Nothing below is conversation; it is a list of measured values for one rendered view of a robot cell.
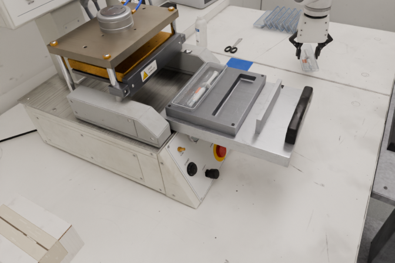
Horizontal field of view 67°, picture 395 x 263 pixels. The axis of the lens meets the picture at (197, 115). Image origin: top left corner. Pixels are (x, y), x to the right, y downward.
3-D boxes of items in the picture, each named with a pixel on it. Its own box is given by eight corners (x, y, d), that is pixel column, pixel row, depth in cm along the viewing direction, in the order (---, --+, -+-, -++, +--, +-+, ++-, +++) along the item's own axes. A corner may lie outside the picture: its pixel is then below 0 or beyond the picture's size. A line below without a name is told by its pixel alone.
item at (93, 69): (72, 73, 73) (58, 37, 67) (127, 34, 87) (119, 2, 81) (128, 88, 67) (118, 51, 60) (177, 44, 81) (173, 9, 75)
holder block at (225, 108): (166, 115, 67) (164, 106, 65) (205, 69, 79) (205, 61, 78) (235, 137, 60) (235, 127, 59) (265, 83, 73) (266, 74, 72)
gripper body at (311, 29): (330, 5, 102) (322, 36, 109) (298, 6, 103) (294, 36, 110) (334, 14, 96) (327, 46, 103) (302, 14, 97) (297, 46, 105)
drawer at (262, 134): (159, 128, 69) (154, 102, 64) (201, 78, 83) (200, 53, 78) (287, 170, 58) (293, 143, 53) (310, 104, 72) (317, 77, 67)
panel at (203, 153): (200, 202, 74) (164, 147, 66) (243, 126, 93) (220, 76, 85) (206, 204, 73) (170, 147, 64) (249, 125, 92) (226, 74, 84)
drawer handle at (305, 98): (284, 142, 58) (287, 127, 56) (301, 98, 68) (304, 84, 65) (294, 145, 58) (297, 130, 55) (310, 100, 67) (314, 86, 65)
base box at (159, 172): (44, 144, 93) (20, 101, 82) (120, 80, 117) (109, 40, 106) (196, 210, 73) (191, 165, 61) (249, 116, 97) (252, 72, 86)
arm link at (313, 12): (330, -1, 101) (327, 7, 103) (302, -1, 102) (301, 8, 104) (335, 9, 94) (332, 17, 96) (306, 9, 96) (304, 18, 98)
